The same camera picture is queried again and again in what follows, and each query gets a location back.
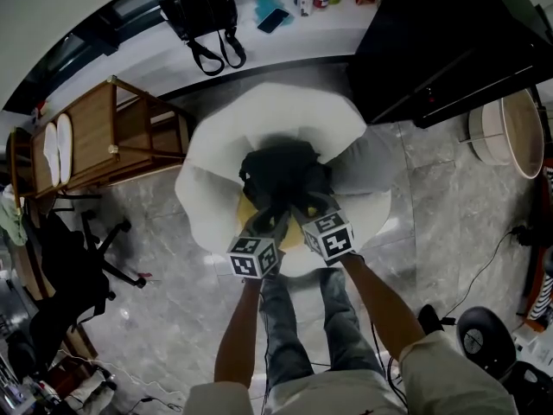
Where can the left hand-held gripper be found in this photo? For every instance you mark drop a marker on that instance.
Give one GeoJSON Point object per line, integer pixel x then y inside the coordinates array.
{"type": "Point", "coordinates": [248, 249]}

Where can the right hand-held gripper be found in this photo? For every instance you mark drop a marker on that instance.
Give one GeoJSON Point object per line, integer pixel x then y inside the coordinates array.
{"type": "Point", "coordinates": [330, 238]}

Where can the black garment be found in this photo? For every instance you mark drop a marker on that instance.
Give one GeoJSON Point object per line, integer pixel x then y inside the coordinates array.
{"type": "Point", "coordinates": [276, 167]}

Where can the white egg-shaped seat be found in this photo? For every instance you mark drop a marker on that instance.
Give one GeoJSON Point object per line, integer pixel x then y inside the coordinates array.
{"type": "Point", "coordinates": [281, 110]}

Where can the person's left forearm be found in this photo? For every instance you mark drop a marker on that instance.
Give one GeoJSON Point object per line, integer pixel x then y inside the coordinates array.
{"type": "Point", "coordinates": [237, 327]}

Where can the person's right forearm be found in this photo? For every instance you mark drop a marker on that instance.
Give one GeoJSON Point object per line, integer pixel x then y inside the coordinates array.
{"type": "Point", "coordinates": [380, 305]}

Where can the person's blue jeans legs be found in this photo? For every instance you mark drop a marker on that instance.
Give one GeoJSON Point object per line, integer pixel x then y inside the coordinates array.
{"type": "Point", "coordinates": [341, 318]}

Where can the black smartphone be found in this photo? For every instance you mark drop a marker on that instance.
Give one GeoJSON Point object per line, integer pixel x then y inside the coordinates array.
{"type": "Point", "coordinates": [272, 21]}

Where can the wooden shelf trolley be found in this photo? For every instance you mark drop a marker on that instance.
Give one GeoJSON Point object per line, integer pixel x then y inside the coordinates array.
{"type": "Point", "coordinates": [95, 136]}

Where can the black office chair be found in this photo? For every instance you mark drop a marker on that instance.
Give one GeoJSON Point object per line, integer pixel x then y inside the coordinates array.
{"type": "Point", "coordinates": [69, 275]}

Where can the teal cloth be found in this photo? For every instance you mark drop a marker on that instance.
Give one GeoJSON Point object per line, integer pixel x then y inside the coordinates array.
{"type": "Point", "coordinates": [265, 2]}

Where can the black round floor fan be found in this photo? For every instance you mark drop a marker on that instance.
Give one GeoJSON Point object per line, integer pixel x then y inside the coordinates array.
{"type": "Point", "coordinates": [486, 344]}

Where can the round white side table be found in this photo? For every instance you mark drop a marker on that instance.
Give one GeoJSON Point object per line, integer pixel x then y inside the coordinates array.
{"type": "Point", "coordinates": [518, 132]}

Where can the person's white shirt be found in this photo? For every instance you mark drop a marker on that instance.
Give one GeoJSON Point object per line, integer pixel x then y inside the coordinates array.
{"type": "Point", "coordinates": [453, 383]}

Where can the black glass-door fridge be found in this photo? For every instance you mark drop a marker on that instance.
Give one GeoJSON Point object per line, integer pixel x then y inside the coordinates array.
{"type": "Point", "coordinates": [453, 37]}

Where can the black handbag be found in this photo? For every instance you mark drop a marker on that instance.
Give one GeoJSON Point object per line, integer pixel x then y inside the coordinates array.
{"type": "Point", "coordinates": [198, 2]}

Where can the orange armchair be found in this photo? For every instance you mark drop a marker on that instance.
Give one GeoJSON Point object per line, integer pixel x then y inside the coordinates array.
{"type": "Point", "coordinates": [538, 288]}

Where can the striped pillow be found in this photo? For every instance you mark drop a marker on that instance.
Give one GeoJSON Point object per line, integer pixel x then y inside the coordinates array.
{"type": "Point", "coordinates": [545, 296]}

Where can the green cloth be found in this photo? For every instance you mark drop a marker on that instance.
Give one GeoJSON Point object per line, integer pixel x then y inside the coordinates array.
{"type": "Point", "coordinates": [13, 218]}

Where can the white roller blind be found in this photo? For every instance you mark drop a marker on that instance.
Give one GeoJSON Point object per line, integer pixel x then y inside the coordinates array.
{"type": "Point", "coordinates": [43, 24]}

